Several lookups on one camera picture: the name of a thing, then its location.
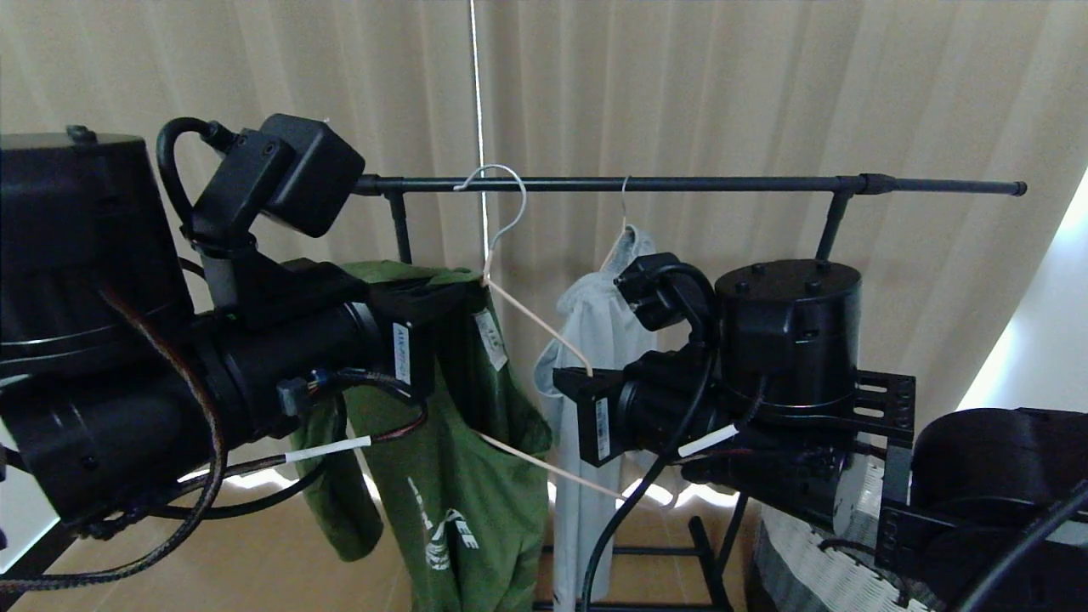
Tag black clothes rack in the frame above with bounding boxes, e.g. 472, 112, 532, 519
353, 173, 1028, 612

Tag white laundry basket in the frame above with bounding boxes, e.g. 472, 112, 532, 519
748, 459, 936, 612

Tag green garment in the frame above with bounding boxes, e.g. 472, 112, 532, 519
289, 259, 553, 612

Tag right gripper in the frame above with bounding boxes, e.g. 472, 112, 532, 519
552, 350, 723, 467

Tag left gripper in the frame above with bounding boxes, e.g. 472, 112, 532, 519
0, 280, 468, 521

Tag pale grey shorts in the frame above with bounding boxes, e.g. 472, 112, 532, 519
534, 225, 681, 612

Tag beige curtain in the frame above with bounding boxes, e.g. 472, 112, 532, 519
0, 0, 1088, 511

